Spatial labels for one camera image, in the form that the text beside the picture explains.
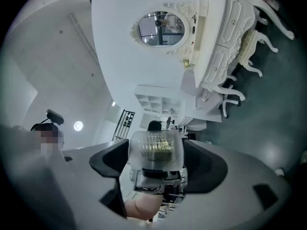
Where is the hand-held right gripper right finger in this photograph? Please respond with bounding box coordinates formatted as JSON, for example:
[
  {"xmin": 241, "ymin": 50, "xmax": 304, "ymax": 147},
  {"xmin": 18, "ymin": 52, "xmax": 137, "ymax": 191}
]
[{"xmin": 143, "ymin": 138, "xmax": 292, "ymax": 230}]

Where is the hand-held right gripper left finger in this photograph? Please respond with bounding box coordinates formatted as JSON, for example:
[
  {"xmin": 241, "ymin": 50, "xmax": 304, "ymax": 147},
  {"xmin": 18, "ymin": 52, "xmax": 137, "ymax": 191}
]
[{"xmin": 50, "ymin": 138, "xmax": 130, "ymax": 230}]

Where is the clear plastic jar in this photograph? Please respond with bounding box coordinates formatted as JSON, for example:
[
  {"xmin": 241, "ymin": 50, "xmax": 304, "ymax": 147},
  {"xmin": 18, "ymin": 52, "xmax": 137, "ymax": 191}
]
[{"xmin": 128, "ymin": 129, "xmax": 185, "ymax": 193}]

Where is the person's left forearm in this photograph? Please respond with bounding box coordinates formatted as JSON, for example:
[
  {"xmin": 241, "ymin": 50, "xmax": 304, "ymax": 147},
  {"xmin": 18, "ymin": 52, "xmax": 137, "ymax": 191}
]
[{"xmin": 124, "ymin": 192, "xmax": 163, "ymax": 222}]

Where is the person's white shirt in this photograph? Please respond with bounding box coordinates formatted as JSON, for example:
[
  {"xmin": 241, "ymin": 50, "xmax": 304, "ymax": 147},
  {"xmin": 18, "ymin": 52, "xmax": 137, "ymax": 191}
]
[{"xmin": 0, "ymin": 125, "xmax": 77, "ymax": 230}]

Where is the person's head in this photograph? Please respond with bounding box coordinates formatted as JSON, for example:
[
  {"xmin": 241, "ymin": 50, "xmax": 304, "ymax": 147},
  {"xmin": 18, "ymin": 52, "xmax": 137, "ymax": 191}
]
[{"xmin": 30, "ymin": 123, "xmax": 65, "ymax": 157}]

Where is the black metal railing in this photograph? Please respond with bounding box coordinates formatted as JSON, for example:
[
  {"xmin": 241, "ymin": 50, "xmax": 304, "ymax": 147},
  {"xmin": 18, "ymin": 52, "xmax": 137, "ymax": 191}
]
[{"xmin": 112, "ymin": 109, "xmax": 136, "ymax": 141}]

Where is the white side cabinet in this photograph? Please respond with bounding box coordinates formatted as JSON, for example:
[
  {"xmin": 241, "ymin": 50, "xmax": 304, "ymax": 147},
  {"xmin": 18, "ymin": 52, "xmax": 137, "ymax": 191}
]
[{"xmin": 180, "ymin": 70, "xmax": 223, "ymax": 123}]

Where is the white cubby shelf unit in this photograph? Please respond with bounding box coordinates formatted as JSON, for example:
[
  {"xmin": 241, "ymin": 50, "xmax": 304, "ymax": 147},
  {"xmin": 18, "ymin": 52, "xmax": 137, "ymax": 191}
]
[{"xmin": 133, "ymin": 84, "xmax": 187, "ymax": 117}]

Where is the white ornate stool cream cushion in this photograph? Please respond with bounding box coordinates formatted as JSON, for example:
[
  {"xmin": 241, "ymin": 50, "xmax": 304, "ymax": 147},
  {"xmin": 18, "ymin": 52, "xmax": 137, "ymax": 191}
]
[{"xmin": 236, "ymin": 29, "xmax": 279, "ymax": 78}]

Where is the black head-mounted camera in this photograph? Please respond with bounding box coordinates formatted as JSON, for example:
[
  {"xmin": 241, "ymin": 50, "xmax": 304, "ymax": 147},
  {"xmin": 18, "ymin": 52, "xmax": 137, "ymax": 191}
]
[{"xmin": 30, "ymin": 108, "xmax": 65, "ymax": 131}]

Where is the oval mirror white carved frame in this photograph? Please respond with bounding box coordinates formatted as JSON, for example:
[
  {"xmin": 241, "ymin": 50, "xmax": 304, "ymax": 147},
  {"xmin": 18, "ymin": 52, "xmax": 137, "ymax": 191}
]
[{"xmin": 130, "ymin": 0, "xmax": 195, "ymax": 57}]

